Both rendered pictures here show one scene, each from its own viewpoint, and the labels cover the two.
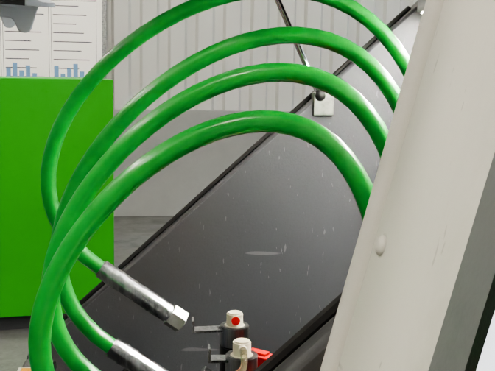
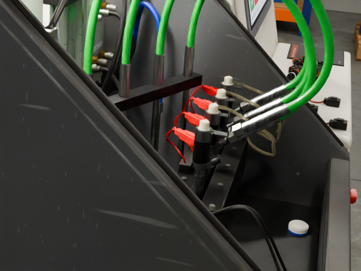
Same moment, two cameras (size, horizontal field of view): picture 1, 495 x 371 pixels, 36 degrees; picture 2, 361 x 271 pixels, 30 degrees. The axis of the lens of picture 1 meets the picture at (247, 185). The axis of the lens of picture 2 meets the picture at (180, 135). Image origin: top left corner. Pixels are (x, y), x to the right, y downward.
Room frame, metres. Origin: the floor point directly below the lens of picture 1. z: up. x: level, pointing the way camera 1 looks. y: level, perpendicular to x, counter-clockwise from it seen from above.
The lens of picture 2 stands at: (1.69, 0.26, 1.51)
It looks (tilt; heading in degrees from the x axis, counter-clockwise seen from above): 23 degrees down; 196
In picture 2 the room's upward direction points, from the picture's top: 5 degrees clockwise
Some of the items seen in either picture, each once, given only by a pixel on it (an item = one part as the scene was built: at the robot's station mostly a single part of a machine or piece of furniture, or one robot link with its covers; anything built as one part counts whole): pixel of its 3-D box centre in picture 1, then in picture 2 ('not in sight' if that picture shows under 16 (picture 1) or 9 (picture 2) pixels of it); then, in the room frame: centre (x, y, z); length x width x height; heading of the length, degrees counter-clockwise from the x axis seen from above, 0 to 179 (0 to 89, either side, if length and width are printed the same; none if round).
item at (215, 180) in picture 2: not in sight; (206, 198); (0.60, 0.00, 0.91); 0.34 x 0.10 x 0.15; 6
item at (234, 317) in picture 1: (234, 326); (204, 128); (0.72, 0.01, 1.10); 0.02 x 0.02 x 0.03
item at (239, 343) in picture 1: (241, 355); (213, 112); (0.64, 0.00, 1.10); 0.02 x 0.02 x 0.03
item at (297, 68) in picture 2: not in sight; (309, 66); (-0.03, 0.08, 1.01); 0.23 x 0.11 x 0.06; 6
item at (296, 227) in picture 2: not in sight; (298, 227); (0.51, 0.17, 0.84); 0.04 x 0.04 x 0.01
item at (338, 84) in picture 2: not in sight; (307, 86); (0.01, 0.09, 0.97); 0.70 x 0.22 x 0.03; 6
